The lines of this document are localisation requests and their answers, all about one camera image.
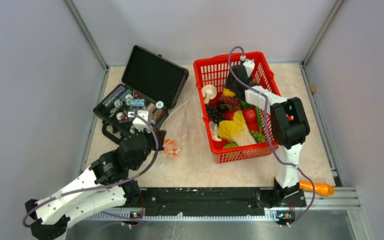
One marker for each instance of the clear zip top bag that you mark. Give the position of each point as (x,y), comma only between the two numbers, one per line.
(176,127)

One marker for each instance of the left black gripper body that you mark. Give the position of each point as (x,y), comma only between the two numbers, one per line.
(152,146)

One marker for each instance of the red plastic basket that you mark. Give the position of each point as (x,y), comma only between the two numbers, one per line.
(214,71)

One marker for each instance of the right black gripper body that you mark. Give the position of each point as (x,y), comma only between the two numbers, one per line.
(230,84)

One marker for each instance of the white mushroom lower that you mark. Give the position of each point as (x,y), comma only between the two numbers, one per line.
(214,131)

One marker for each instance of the napa cabbage toy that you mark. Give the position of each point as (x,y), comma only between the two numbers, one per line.
(236,130)

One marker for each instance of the orange fruit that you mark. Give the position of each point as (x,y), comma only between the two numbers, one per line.
(171,148)

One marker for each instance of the green lime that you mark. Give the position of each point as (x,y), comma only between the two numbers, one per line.
(229,146)

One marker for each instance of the white mushroom upper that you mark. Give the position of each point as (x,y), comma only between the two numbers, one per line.
(209,92)

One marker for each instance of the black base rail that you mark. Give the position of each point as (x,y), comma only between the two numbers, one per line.
(207,202)

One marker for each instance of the white mushroom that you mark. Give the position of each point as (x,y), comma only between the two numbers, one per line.
(209,92)
(214,131)

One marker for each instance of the yellow lemon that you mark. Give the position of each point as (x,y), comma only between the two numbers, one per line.
(228,93)

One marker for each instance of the orange handled tool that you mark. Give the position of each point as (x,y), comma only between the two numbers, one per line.
(318,188)

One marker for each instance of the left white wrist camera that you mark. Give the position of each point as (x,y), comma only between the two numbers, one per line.
(142,120)

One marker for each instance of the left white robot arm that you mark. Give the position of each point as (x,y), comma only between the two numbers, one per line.
(110,181)

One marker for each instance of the black grape bunch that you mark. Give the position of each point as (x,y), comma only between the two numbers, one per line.
(215,115)

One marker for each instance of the purple grape bunch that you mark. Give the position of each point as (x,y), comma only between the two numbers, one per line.
(231,103)

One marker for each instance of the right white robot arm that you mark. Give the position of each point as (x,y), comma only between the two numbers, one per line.
(289,127)

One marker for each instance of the red tomato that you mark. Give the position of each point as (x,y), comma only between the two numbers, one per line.
(250,116)

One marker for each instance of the green grape bunch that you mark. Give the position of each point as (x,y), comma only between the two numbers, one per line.
(258,137)

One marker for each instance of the black poker chip case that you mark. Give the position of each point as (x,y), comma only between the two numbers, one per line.
(147,79)

